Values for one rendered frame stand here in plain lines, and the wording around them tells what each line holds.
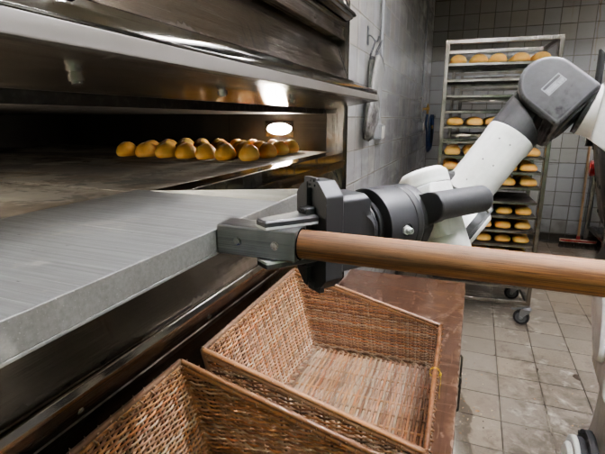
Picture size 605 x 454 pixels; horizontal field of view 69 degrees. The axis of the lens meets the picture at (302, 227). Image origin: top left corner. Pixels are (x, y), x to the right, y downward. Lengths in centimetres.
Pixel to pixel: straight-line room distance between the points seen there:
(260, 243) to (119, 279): 15
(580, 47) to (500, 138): 462
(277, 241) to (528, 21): 514
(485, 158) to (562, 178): 462
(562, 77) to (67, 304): 82
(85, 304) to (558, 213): 536
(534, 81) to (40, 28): 74
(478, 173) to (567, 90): 19
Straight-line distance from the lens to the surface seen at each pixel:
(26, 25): 51
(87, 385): 74
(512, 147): 89
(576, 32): 550
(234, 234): 46
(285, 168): 137
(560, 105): 89
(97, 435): 81
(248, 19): 121
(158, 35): 65
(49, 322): 33
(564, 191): 550
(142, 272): 39
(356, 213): 48
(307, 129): 200
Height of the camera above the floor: 132
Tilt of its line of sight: 14 degrees down
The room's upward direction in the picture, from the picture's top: straight up
